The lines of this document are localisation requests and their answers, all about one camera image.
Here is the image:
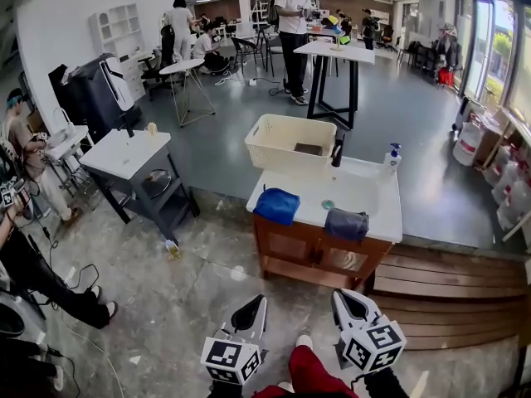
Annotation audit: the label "colourful toy stand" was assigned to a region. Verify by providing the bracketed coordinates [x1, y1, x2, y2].
[322, 14, 353, 52]

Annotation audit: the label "person's right forearm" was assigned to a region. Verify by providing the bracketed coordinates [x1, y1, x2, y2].
[361, 366, 411, 398]

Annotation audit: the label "dark grey and white machine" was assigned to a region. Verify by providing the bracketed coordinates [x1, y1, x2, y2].
[47, 52, 144, 145]

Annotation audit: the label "person's red trouser leg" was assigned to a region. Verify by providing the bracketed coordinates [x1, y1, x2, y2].
[251, 344, 360, 398]

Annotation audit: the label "white water jug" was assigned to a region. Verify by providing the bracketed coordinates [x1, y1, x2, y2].
[451, 119, 485, 167]

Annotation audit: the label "white soap pump bottle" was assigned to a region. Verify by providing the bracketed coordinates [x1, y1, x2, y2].
[382, 142, 403, 177]

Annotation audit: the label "red bag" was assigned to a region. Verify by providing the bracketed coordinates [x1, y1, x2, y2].
[437, 66, 456, 89]

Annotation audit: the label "grey towel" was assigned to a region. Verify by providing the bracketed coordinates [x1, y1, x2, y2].
[324, 207, 371, 242]

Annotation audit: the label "white vanity with dark cabinet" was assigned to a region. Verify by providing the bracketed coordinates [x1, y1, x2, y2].
[78, 128, 202, 245]

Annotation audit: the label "wooden sink cabinet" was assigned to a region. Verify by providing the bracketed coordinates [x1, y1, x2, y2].
[251, 213, 394, 293]

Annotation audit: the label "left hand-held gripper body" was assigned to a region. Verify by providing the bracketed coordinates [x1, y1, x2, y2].
[200, 320, 270, 386]

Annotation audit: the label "black floor cable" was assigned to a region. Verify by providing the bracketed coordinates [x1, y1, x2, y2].
[24, 217, 101, 306]

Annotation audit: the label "black office chair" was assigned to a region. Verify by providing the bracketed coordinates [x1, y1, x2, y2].
[139, 24, 177, 100]

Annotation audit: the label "person's left forearm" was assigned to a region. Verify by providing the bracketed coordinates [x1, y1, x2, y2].
[206, 379, 250, 398]

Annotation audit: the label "yellow packet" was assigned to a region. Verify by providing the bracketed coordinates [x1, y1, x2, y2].
[164, 238, 184, 262]

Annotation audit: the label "blue towel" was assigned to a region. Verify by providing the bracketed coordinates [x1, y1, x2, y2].
[252, 187, 301, 226]

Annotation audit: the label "cream plastic basket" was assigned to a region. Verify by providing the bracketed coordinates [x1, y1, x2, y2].
[244, 113, 339, 170]

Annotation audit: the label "wooden steps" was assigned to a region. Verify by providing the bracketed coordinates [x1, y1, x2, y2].
[367, 243, 530, 352]

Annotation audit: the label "round white table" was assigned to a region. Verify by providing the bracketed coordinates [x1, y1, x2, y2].
[158, 57, 217, 129]

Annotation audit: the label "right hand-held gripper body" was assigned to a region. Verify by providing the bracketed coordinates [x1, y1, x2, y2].
[333, 311, 408, 375]

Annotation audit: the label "white shelf unit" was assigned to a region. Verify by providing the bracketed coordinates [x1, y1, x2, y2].
[87, 2, 148, 104]

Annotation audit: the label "white table with black legs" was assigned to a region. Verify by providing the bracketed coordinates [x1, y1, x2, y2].
[292, 39, 377, 132]

